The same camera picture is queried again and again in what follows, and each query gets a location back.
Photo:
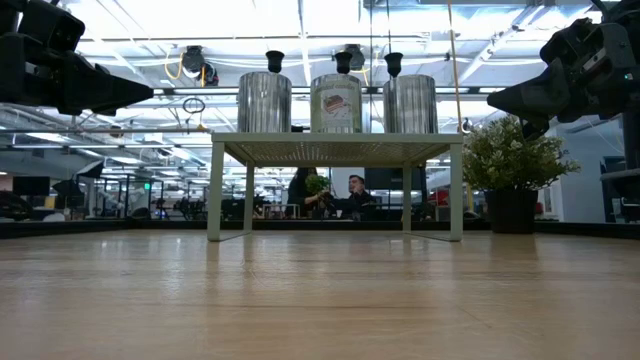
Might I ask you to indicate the black hanging bar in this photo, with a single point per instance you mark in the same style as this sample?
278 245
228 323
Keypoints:
300 128

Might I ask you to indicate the green plant in black pot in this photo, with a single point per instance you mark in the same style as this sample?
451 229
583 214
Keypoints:
505 160

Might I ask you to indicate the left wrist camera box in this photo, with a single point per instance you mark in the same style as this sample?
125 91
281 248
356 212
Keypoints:
50 25

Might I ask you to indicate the silver labelled candle tin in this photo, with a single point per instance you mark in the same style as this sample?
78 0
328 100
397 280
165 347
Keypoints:
410 105
336 105
264 102

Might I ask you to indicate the standing person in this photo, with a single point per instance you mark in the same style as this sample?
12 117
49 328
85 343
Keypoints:
299 190

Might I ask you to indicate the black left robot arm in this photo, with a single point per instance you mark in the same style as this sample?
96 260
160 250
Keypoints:
6 15

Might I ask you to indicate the black studio umbrella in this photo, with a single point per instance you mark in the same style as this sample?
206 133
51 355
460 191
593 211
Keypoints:
67 187

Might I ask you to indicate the black background monitor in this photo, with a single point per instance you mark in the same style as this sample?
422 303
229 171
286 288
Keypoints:
31 186

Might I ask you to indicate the black table border rail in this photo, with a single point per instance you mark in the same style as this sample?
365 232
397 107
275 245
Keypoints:
50 229

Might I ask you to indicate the black tall candle holder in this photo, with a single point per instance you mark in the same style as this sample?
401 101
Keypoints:
393 64
274 61
343 62

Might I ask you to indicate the small green background plant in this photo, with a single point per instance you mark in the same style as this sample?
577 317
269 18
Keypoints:
317 183

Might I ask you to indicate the white metal mesh shelf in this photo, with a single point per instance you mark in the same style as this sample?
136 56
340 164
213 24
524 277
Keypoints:
335 140

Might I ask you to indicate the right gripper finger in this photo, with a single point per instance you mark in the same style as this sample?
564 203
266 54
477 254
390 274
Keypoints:
535 97
535 129

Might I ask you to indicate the black studio softbox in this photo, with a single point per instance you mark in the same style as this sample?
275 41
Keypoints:
91 170

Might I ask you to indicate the large dark background screen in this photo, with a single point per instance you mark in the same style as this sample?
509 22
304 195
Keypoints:
390 178

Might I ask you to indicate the seated person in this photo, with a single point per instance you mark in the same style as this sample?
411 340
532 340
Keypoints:
357 202

